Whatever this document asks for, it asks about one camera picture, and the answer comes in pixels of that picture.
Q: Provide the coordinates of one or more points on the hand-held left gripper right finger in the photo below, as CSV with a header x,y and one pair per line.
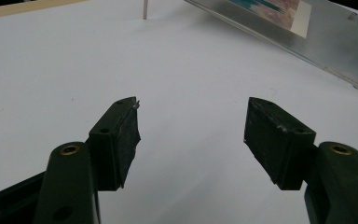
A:
x,y
276,146

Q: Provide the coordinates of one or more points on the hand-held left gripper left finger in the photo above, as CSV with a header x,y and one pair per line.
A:
x,y
112,146

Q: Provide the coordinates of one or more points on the clear acrylic photo frame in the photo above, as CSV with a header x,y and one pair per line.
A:
x,y
332,46

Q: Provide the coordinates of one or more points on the white table cover sheet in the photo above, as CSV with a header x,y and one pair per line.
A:
x,y
183,77

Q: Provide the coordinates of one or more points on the painting print with white border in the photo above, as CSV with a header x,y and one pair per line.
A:
x,y
279,12

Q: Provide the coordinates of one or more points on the long metal standoff pin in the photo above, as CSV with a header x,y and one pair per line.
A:
x,y
145,9

